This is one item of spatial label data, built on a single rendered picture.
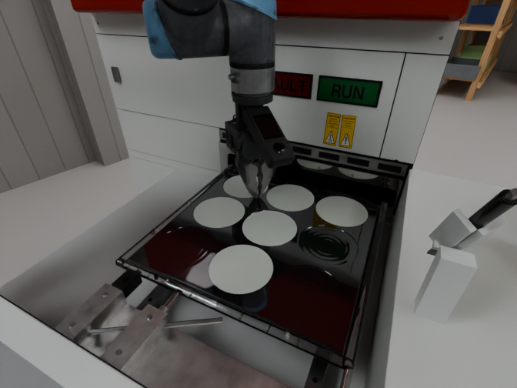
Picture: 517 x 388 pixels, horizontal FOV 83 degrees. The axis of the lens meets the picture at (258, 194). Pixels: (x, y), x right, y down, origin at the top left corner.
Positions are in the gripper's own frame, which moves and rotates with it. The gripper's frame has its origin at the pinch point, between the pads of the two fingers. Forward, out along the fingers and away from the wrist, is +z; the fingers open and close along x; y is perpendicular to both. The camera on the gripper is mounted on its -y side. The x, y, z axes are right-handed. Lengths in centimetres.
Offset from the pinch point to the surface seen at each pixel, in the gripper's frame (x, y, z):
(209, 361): 20.6, -25.1, 3.3
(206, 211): 11.0, 1.3, 1.3
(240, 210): 5.0, -1.7, 1.3
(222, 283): 15.1, -16.6, 1.3
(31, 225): 84, 160, 91
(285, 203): -4.0, -4.0, 1.3
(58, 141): 60, 234, 64
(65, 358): 33.5, -22.3, -4.7
